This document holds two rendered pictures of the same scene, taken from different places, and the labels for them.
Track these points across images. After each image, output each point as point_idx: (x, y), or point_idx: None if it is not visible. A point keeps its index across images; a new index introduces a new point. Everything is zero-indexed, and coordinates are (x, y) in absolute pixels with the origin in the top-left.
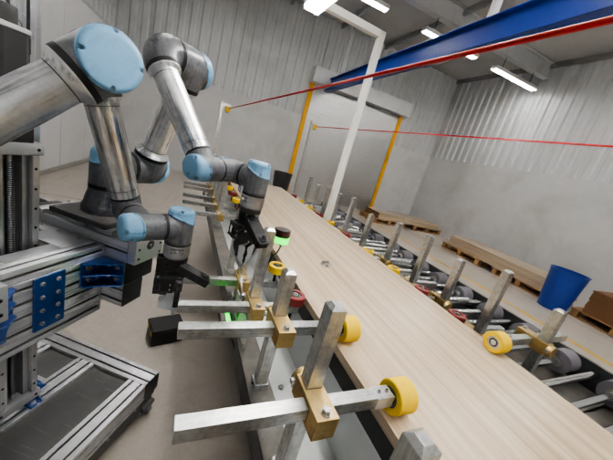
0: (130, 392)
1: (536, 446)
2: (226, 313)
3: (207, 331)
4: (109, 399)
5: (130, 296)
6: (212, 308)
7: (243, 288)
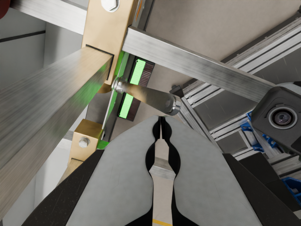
0: (196, 94)
1: None
2: (129, 100)
3: None
4: (211, 95)
5: (251, 164)
6: (215, 61)
7: (92, 126)
